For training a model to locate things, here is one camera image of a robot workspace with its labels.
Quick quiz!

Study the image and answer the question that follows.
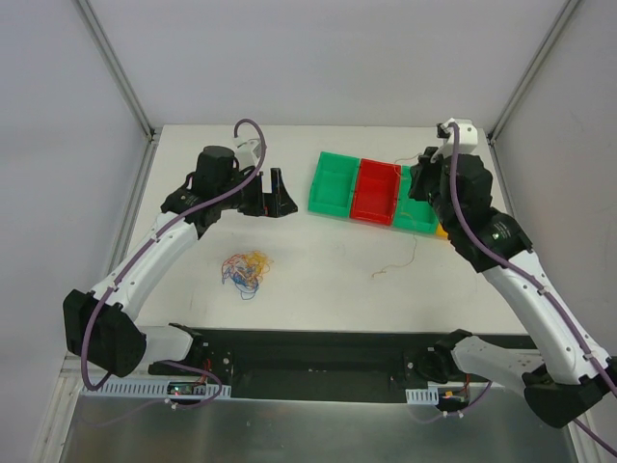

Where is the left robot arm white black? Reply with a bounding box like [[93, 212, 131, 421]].
[[63, 139, 298, 377]]

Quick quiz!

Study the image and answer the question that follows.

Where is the red plastic bin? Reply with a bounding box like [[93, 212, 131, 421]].
[[350, 158, 401, 227]]

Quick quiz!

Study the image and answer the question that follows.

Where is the right aluminium frame post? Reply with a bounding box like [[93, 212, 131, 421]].
[[487, 0, 583, 146]]

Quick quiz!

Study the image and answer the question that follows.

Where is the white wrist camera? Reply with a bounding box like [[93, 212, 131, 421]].
[[233, 136, 262, 170], [437, 118, 478, 158]]

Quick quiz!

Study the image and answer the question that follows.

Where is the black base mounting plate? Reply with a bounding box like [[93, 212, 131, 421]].
[[147, 327, 488, 404]]

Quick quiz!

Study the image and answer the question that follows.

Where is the white cable duct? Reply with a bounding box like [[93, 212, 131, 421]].
[[81, 379, 231, 400], [405, 387, 440, 406]]

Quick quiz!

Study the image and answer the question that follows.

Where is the right green plastic bin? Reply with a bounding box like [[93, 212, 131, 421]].
[[392, 165, 438, 234]]

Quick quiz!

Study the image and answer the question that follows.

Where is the right white cable duct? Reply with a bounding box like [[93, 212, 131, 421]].
[[405, 387, 440, 406]]

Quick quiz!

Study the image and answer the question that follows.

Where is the left green plastic bin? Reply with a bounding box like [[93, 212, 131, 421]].
[[308, 151, 361, 218]]

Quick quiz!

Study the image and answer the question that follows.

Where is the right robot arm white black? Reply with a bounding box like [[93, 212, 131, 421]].
[[409, 147, 616, 428]]

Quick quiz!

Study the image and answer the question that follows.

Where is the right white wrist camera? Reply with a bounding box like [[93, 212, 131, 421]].
[[437, 118, 478, 158]]

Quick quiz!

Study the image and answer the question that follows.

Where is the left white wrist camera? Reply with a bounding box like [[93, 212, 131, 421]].
[[233, 136, 262, 170]]

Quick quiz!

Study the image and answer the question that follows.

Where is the left white cable duct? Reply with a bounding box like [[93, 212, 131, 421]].
[[81, 379, 231, 400]]

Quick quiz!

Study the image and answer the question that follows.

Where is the left aluminium frame post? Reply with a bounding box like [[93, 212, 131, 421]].
[[72, 0, 156, 141]]

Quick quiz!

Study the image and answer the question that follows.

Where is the yellow thin wire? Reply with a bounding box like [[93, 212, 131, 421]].
[[371, 153, 435, 278]]

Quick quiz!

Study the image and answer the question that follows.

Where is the aluminium frame post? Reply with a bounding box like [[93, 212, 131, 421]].
[[72, 0, 156, 141], [487, 0, 583, 146]]

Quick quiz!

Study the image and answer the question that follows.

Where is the coloured wire bundle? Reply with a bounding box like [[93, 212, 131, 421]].
[[219, 248, 276, 302]]

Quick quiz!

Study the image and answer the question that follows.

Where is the green plastic bin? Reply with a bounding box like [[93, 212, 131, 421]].
[[308, 151, 361, 218], [392, 165, 438, 234]]

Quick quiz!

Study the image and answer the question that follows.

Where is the yellow plastic bin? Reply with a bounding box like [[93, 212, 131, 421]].
[[436, 224, 448, 239]]

